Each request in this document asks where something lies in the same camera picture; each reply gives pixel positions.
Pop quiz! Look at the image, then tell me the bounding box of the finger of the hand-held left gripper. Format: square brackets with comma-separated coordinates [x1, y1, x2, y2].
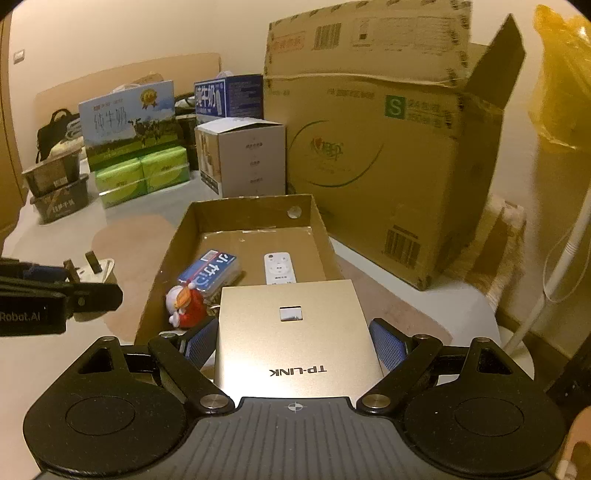
[0, 258, 70, 287]
[65, 282, 124, 319]

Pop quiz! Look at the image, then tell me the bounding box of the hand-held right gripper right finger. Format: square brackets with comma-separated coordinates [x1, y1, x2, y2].
[358, 318, 535, 415]

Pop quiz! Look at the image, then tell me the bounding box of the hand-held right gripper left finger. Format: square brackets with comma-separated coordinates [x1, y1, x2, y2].
[78, 316, 234, 415]

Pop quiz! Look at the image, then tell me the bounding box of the white plug adapter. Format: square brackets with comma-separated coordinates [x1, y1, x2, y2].
[62, 250, 117, 285]

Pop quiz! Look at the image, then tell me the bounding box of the red white cartoon figurine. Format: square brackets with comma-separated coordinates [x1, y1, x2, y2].
[165, 283, 205, 330]

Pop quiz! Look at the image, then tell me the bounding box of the blue playing card pack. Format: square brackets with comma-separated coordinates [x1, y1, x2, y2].
[177, 250, 245, 296]

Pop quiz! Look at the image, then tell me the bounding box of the gold panel device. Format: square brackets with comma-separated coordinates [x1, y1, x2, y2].
[213, 279, 386, 399]

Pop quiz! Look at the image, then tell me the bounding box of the white remote control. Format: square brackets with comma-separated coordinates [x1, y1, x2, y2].
[263, 251, 299, 286]

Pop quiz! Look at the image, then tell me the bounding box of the shallow cardboard box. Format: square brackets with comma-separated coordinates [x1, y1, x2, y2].
[133, 193, 345, 345]

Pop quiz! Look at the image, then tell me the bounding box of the green tissue pack bundle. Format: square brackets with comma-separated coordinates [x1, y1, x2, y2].
[94, 146, 191, 210]

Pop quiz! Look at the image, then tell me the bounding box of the wooden door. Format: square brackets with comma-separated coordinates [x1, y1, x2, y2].
[0, 18, 29, 234]

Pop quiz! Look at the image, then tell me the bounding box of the black bag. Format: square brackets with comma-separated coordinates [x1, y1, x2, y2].
[35, 109, 87, 163]

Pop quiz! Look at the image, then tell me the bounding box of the grey striped cloth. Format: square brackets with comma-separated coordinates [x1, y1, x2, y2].
[56, 120, 87, 149]

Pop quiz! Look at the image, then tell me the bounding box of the beige woven object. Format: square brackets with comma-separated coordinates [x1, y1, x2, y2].
[482, 193, 528, 297]

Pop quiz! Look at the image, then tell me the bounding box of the milk gift box with cows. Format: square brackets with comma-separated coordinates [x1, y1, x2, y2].
[77, 79, 179, 172]

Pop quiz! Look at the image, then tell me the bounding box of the large brown cardboard box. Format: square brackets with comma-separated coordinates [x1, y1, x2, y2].
[262, 0, 528, 292]

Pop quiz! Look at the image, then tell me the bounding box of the dark box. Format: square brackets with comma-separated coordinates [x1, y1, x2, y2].
[175, 113, 198, 154]

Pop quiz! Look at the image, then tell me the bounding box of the white product box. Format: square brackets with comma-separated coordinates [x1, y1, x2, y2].
[193, 116, 288, 199]

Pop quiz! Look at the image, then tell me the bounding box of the blue white milk carton box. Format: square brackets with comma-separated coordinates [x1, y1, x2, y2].
[193, 73, 265, 126]

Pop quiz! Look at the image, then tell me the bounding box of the yellow plastic bag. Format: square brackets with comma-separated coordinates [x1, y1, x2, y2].
[527, 4, 591, 149]

